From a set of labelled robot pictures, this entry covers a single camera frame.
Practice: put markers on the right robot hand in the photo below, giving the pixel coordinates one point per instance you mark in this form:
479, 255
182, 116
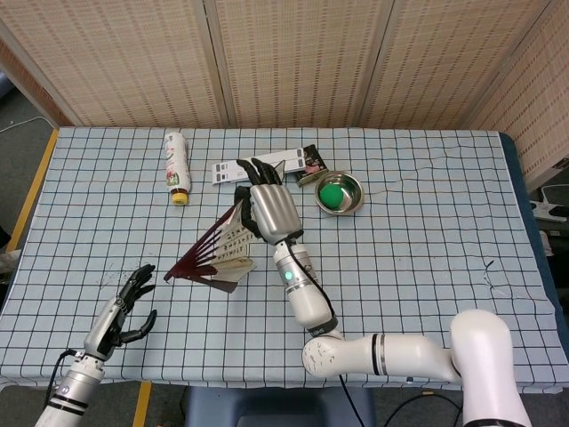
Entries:
273, 209

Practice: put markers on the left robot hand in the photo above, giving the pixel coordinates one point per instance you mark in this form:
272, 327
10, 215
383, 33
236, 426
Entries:
104, 327

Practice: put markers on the paper folding fan red ribs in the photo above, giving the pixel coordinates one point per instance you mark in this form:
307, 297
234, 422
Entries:
229, 247

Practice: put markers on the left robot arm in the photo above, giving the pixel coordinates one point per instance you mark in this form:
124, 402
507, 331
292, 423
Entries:
73, 387

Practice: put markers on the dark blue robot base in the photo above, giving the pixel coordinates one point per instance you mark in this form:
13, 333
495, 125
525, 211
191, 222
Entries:
275, 407

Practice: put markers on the green ball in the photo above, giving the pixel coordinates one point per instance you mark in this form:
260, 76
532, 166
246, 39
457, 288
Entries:
332, 196

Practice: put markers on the white rectangular box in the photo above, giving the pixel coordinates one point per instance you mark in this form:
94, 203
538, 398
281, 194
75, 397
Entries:
226, 171

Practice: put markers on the dark printed packet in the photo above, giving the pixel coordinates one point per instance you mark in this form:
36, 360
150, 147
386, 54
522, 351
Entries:
313, 162

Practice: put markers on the stainless steel bowl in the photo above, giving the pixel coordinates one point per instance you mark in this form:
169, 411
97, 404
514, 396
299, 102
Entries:
351, 191

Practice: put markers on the short yellow floor tape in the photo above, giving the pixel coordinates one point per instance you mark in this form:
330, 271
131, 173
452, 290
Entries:
141, 405

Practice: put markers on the white bottle yellow cap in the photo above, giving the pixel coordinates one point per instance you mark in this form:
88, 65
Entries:
176, 160

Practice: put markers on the bamboo folding screen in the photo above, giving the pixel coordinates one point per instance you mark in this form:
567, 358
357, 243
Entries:
289, 58

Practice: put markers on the long yellow floor tape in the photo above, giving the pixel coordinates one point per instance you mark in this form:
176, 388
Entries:
33, 189

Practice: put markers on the light blue checked tablecloth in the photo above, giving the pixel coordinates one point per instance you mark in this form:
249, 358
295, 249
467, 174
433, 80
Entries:
422, 267

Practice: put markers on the white plastic chair base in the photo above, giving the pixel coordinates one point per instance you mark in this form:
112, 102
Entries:
549, 202

